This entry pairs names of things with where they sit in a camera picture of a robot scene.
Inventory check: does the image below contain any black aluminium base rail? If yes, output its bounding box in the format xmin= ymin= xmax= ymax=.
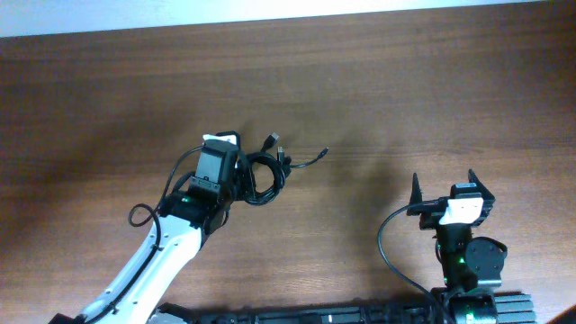
xmin=148 ymin=292 xmax=537 ymax=324

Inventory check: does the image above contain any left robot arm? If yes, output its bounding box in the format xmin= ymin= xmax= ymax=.
xmin=49 ymin=148 xmax=266 ymax=324

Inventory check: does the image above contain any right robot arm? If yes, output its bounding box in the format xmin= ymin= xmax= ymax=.
xmin=407 ymin=170 xmax=508 ymax=323

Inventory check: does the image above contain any black cable bundle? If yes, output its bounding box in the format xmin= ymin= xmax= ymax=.
xmin=242 ymin=131 xmax=329 ymax=207

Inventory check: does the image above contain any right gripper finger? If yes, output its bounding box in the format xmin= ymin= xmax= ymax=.
xmin=468 ymin=169 xmax=495 ymax=201
xmin=407 ymin=173 xmax=423 ymax=216

